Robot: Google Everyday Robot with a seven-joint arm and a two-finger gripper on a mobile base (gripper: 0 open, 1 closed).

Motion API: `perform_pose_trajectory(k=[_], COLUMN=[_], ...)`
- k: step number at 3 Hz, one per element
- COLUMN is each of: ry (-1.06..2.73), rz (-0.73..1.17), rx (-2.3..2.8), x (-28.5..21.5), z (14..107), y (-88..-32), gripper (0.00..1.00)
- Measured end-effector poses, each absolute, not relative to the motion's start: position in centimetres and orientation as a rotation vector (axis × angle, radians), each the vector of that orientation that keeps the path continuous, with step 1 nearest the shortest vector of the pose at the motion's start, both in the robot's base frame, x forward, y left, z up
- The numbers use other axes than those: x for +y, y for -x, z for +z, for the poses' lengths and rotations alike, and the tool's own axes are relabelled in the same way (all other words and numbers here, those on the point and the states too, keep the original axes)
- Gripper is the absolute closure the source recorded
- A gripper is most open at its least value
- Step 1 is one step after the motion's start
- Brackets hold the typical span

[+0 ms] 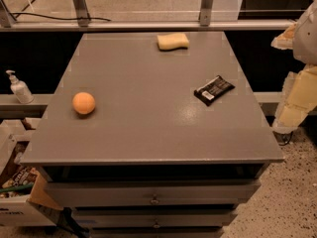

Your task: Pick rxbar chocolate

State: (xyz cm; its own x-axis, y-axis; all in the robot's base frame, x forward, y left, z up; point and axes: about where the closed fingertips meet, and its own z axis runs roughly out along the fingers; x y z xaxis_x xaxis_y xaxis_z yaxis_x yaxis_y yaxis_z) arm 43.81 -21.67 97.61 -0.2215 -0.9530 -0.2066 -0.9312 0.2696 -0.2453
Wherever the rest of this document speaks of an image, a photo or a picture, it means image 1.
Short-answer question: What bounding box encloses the black rxbar chocolate wrapper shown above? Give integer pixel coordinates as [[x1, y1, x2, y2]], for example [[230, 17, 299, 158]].
[[194, 75, 235, 106]]

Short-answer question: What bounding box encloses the metal drawer knob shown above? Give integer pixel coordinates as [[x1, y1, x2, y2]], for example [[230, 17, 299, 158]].
[[150, 194, 159, 205], [153, 220, 160, 229]]

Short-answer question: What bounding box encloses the yellow foam padded gripper finger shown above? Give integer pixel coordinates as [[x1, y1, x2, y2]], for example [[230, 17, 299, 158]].
[[272, 64, 317, 134]]

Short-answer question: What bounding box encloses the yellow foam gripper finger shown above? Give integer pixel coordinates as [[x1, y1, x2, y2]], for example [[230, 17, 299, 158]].
[[270, 23, 296, 50]]

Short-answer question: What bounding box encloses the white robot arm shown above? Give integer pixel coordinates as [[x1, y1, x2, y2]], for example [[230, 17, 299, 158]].
[[270, 1, 317, 134]]

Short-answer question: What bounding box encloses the white pump dispenser bottle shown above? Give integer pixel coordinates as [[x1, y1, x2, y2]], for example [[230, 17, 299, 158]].
[[6, 70, 34, 104]]

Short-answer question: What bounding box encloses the black cable near cabinet right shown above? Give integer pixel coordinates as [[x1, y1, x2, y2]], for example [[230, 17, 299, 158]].
[[277, 131, 295, 147]]

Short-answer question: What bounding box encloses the orange fruit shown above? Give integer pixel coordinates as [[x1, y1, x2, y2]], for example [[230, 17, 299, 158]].
[[72, 92, 95, 115]]

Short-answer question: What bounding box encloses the black cable on floor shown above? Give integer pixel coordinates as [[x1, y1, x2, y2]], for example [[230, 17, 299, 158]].
[[9, 11, 113, 23]]

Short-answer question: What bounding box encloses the metal drawer knob upper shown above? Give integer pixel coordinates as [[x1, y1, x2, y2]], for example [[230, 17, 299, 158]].
[[150, 194, 159, 205]]

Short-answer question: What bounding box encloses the metal drawer knob lower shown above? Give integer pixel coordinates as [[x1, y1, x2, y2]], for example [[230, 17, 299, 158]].
[[153, 220, 160, 229]]

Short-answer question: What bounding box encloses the yellow sponge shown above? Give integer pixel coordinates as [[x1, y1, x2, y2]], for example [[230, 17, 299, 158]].
[[158, 33, 189, 51]]

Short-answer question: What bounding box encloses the white storage bin with items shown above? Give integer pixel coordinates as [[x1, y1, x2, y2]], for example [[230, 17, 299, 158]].
[[0, 118, 61, 226]]

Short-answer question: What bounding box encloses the grey drawer cabinet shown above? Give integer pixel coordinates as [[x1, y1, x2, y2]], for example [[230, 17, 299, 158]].
[[22, 32, 282, 238]]

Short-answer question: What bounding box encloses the metal railing frame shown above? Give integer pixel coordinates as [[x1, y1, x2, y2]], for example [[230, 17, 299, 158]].
[[0, 0, 317, 33]]

